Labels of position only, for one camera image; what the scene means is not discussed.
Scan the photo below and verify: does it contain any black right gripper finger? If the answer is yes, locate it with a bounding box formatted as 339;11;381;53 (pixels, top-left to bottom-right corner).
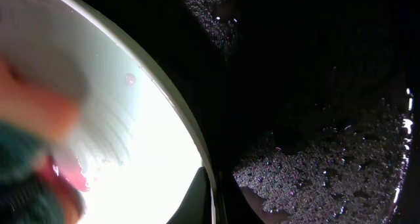
167;167;212;224

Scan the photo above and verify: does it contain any pale green plate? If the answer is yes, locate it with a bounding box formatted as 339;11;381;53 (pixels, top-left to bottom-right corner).
1;0;218;223

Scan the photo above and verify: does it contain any green yellow sponge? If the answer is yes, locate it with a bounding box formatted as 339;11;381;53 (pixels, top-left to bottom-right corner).
1;122;66;224

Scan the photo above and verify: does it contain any round black tray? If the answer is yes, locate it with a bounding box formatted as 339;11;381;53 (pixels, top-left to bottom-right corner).
82;0;419;223

